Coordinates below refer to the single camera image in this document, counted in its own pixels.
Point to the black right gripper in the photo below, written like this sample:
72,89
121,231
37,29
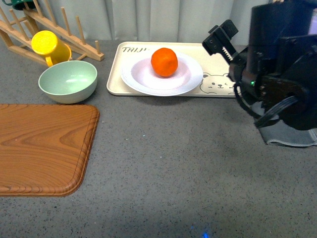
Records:
278,94

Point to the orange fruit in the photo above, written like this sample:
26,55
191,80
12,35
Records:
164,62

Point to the white round plate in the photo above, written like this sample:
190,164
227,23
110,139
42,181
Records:
137,73

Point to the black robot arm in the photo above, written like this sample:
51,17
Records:
279,42

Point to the beige bear tray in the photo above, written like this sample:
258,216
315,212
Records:
215,82

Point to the purple plastic cup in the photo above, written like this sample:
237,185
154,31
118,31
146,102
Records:
313,24

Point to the grey folded cloth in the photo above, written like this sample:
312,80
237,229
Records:
283,135

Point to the grey curtain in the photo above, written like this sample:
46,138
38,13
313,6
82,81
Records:
186,21

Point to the green bowl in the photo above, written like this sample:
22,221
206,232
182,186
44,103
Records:
69,82

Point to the yellow mug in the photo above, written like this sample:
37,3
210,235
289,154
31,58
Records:
46,44

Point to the wooden dish rack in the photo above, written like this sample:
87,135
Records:
17,40

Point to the dark green mug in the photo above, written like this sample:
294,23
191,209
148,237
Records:
20,4

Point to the wooden cutting board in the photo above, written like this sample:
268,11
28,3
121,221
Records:
45,149

